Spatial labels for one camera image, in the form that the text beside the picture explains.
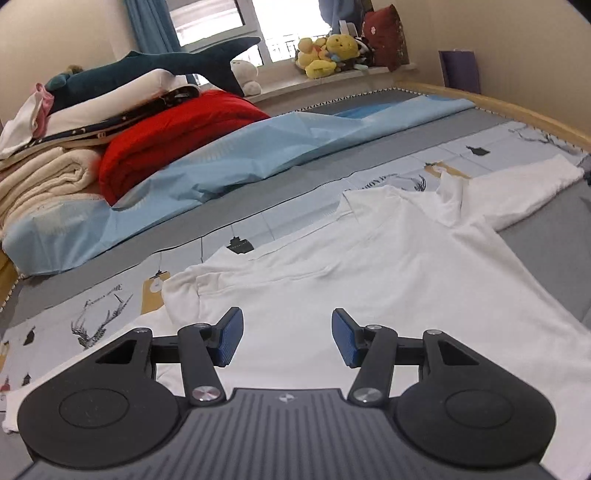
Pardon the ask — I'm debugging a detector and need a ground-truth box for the windowsill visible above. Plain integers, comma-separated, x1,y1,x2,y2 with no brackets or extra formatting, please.
242,62,419,104

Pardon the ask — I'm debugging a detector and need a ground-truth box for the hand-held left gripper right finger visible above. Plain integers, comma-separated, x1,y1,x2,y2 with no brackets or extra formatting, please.
331,308,485,408

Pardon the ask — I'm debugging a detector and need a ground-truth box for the cream folded blanket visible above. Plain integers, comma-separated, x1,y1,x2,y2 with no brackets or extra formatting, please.
0,147,105,232

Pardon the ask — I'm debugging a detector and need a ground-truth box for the window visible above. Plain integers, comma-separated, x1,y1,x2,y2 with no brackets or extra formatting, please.
168,0,333,63

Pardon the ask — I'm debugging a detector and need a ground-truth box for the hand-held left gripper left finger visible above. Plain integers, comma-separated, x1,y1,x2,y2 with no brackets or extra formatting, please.
95,307,245,408

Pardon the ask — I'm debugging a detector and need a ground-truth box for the white plush toy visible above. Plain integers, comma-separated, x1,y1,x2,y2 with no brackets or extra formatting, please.
231,59,262,97

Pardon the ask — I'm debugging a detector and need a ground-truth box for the dark red cushion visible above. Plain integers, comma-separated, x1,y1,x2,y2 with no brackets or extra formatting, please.
361,4,411,72

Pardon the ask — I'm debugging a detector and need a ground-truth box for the blue curtain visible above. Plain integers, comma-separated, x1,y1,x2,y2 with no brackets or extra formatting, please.
318,0,343,26
124,0,183,55

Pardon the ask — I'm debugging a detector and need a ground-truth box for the pink and white cloth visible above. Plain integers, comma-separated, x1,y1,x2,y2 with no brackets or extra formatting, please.
0,83,56,160

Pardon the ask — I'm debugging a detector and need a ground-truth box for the white folded blanket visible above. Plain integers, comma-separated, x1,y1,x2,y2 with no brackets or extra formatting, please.
44,69,190,139

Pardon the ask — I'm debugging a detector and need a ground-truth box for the red folded blanket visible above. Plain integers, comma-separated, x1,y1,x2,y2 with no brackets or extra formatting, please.
98,90,273,207

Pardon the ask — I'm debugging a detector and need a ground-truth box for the dark teal shark plush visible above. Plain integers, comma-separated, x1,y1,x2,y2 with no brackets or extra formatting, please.
44,36,262,114

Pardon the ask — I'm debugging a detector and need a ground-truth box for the yellow bear plush toy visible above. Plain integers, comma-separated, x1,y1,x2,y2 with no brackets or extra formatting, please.
295,37,339,80

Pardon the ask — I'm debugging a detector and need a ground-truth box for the white shirt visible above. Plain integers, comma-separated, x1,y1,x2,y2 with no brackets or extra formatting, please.
2,154,591,480

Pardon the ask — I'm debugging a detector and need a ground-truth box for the printed grey bed sheet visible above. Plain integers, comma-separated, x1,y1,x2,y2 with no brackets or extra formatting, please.
0,88,591,416

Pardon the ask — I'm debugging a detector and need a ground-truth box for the light blue duvet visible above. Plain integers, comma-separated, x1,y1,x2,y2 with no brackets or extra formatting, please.
2,95,476,278

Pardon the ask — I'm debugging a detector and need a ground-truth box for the yellow round plush toy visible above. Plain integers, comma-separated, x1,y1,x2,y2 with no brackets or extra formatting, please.
325,33,362,64

